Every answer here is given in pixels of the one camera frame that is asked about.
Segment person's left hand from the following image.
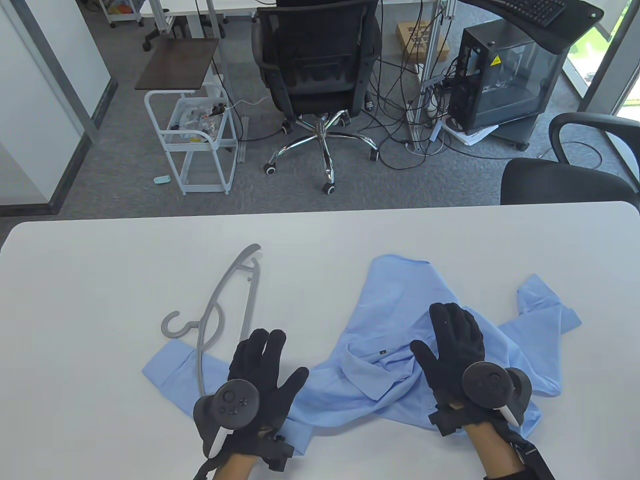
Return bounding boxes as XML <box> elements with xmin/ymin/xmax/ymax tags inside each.
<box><xmin>227</xmin><ymin>328</ymin><xmax>310</xmax><ymax>441</ymax></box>

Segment person's right hand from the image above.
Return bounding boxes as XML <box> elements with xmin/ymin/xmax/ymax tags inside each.
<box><xmin>410</xmin><ymin>303</ymin><xmax>487</xmax><ymax>401</ymax></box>

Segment gray plastic hanger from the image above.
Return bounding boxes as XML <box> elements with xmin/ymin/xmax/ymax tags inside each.
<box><xmin>160</xmin><ymin>243</ymin><xmax>262</xmax><ymax>398</ymax></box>

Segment light blue long-sleeve shirt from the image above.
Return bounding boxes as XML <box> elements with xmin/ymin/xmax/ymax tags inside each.
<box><xmin>141</xmin><ymin>255</ymin><xmax>583</xmax><ymax>457</ymax></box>

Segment person's left forearm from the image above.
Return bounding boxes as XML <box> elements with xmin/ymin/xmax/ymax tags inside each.
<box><xmin>212</xmin><ymin>452</ymin><xmax>256</xmax><ymax>480</ymax></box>

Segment person's right forearm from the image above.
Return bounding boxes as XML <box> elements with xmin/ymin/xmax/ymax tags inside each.
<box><xmin>465</xmin><ymin>422</ymin><xmax>526</xmax><ymax>480</ymax></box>

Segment black tracking controller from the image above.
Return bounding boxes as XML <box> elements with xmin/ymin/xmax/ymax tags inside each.
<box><xmin>461</xmin><ymin>362</ymin><xmax>533</xmax><ymax>427</ymax></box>
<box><xmin>193</xmin><ymin>380</ymin><xmax>261</xmax><ymax>458</ymax></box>

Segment white rolling cart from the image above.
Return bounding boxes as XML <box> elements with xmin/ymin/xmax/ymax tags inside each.
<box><xmin>144</xmin><ymin>82</ymin><xmax>240</xmax><ymax>196</ymax></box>

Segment black armrest office chair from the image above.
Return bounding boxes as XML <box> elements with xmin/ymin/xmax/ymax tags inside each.
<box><xmin>500</xmin><ymin>112</ymin><xmax>640</xmax><ymax>206</ymax></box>

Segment white papers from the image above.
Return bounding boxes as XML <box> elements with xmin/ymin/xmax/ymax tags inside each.
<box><xmin>442</xmin><ymin>117</ymin><xmax>501</xmax><ymax>147</ymax></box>

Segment black rolling stand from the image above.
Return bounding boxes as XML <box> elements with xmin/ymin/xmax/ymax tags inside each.
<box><xmin>492</xmin><ymin>117</ymin><xmax>538</xmax><ymax>151</ymax></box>

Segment clear plastic parts bin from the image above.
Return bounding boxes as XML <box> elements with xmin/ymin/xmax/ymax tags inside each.
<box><xmin>167</xmin><ymin>97</ymin><xmax>228</xmax><ymax>146</ymax></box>

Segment black computer tower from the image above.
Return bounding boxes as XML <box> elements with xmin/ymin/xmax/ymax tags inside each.
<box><xmin>447</xmin><ymin>20</ymin><xmax>571</xmax><ymax>135</ymax></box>

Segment cardboard box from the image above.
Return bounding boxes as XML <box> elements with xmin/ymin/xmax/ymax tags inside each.
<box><xmin>395</xmin><ymin>20</ymin><xmax>451</xmax><ymax>64</ymax></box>

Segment brown wooden side table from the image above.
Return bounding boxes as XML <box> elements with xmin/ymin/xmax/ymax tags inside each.
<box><xmin>135</xmin><ymin>38</ymin><xmax>221</xmax><ymax>91</ymax></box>

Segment black mesh office chair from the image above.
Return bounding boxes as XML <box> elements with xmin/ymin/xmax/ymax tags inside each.
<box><xmin>250</xmin><ymin>0</ymin><xmax>383</xmax><ymax>196</ymax></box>

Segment black desk top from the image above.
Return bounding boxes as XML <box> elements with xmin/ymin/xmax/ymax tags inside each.
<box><xmin>457</xmin><ymin>0</ymin><xmax>605</xmax><ymax>53</ymax></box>

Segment black keyboard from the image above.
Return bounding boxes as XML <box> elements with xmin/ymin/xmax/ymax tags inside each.
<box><xmin>496</xmin><ymin>0</ymin><xmax>568</xmax><ymax>27</ymax></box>

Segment black chair base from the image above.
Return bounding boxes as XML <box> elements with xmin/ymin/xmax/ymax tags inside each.
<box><xmin>142</xmin><ymin>22</ymin><xmax>191</xmax><ymax>52</ymax></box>

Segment white desk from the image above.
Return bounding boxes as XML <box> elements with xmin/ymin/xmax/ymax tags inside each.
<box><xmin>140</xmin><ymin>0</ymin><xmax>261</xmax><ymax>38</ymax></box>

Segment small white shelf cart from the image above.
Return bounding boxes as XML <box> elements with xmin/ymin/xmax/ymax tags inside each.
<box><xmin>98</xmin><ymin>0</ymin><xmax>145</xmax><ymax>28</ymax></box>

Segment tangle of black cables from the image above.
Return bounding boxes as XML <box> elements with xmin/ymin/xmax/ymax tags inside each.
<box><xmin>362</xmin><ymin>50</ymin><xmax>501</xmax><ymax>172</ymax></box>

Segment aluminium frame post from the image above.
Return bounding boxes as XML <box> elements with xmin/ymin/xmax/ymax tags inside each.
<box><xmin>407</xmin><ymin>0</ymin><xmax>457</xmax><ymax>151</ymax></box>

